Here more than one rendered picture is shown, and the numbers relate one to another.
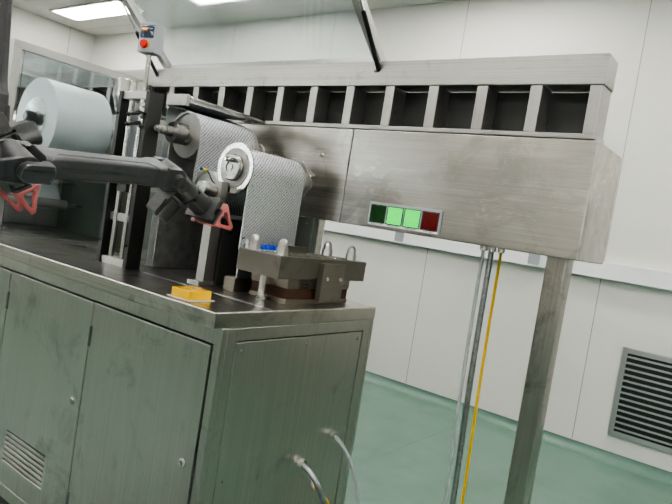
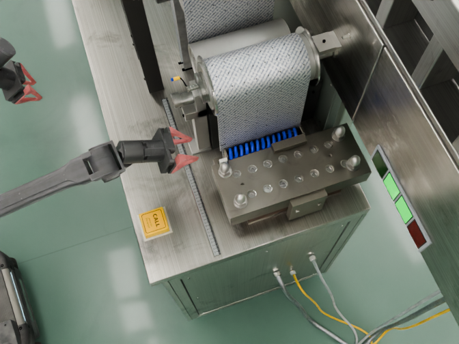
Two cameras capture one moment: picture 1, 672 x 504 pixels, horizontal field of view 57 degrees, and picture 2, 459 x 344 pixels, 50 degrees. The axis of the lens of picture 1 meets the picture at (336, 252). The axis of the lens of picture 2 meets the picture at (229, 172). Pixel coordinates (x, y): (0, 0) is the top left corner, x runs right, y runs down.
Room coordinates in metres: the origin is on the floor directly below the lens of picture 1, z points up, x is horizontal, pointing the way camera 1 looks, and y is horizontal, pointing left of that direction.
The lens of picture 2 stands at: (1.28, -0.11, 2.23)
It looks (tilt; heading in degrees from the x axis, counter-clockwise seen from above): 65 degrees down; 37
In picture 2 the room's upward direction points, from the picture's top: 3 degrees counter-clockwise
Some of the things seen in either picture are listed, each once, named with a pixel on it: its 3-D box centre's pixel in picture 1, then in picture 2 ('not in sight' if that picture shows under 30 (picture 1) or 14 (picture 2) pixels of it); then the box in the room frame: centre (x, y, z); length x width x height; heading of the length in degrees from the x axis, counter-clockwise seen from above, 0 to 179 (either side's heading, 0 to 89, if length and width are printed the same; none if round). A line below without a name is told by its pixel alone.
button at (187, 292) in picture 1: (191, 293); (154, 222); (1.52, 0.34, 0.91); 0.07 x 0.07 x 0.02; 53
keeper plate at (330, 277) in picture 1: (330, 282); (306, 205); (1.78, 0.00, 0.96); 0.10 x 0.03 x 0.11; 143
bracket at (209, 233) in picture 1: (207, 232); (195, 121); (1.79, 0.38, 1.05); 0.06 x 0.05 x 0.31; 143
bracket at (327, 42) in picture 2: not in sight; (326, 42); (2.04, 0.15, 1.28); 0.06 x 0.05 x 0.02; 143
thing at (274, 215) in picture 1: (271, 221); (261, 121); (1.86, 0.21, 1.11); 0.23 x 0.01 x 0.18; 143
